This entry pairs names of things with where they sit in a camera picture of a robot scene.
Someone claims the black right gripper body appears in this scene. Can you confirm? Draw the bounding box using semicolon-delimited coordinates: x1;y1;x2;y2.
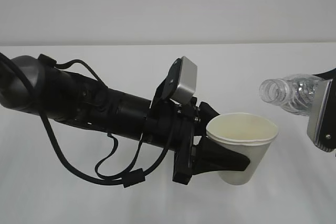
314;68;336;81

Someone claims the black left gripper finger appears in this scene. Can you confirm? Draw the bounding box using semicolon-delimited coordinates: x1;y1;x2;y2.
192;136;250;175
195;102;220;136

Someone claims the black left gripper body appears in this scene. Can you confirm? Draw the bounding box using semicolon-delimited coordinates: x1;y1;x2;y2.
143;97;198;185

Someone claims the clear water bottle green label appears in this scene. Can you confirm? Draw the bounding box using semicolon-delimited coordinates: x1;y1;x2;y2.
259;73;324;116

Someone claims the white paper cup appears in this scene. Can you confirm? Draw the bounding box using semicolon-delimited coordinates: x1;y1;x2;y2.
206;113;279;186

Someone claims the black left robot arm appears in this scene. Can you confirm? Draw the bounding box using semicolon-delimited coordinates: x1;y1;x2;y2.
1;54;250;187

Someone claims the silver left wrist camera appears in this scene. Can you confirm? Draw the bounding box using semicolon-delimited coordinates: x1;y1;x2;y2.
150;56;198;109

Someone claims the black left camera cable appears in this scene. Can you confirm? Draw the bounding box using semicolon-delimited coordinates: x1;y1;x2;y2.
0;52;182;188

